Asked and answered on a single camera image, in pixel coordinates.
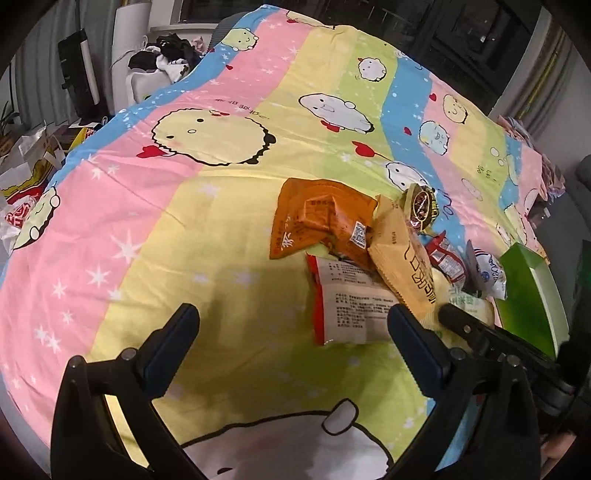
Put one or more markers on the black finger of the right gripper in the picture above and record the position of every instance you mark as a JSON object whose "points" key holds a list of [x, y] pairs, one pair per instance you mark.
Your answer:
{"points": [[472, 330]]}

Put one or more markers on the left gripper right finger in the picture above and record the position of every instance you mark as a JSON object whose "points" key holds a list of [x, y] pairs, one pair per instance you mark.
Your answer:
{"points": [[424, 353]]}

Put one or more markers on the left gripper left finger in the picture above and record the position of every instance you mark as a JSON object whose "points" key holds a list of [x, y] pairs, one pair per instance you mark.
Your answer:
{"points": [[162, 353]]}

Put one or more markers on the yellow green snack packet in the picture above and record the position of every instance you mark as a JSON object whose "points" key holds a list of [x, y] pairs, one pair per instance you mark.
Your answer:
{"points": [[447, 293]]}

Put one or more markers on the blue white snack packet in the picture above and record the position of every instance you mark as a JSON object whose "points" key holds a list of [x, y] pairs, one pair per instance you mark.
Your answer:
{"points": [[487, 273]]}

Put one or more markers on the small red white sachet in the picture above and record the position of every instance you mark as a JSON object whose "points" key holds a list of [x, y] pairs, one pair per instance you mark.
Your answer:
{"points": [[445, 258]]}

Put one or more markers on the red white snack packet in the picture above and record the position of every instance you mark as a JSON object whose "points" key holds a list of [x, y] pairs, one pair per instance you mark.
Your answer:
{"points": [[351, 306]]}

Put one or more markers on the tan paper snack packet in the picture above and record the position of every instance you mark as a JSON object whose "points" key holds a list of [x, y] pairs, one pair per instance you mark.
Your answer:
{"points": [[401, 259]]}

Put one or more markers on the orange snack packet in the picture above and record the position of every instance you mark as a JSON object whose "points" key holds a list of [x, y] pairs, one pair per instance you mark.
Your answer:
{"points": [[311, 212]]}

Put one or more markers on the green white storage box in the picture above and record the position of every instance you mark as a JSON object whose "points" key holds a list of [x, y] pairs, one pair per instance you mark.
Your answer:
{"points": [[533, 309]]}

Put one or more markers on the gold wrapped snack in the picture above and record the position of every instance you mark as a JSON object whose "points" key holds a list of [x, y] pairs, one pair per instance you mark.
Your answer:
{"points": [[420, 207]]}

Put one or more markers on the colourful cartoon bedsheet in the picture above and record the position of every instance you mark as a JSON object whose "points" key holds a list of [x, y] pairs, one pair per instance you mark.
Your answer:
{"points": [[172, 202]]}

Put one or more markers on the plastic bags pile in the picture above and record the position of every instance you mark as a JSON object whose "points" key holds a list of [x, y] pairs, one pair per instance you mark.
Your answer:
{"points": [[27, 169]]}

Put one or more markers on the pile of dark clothes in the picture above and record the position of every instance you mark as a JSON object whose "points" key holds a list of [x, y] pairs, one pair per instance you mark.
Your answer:
{"points": [[174, 56]]}

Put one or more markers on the white appliance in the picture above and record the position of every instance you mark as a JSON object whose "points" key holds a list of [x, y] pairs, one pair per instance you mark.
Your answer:
{"points": [[130, 35]]}

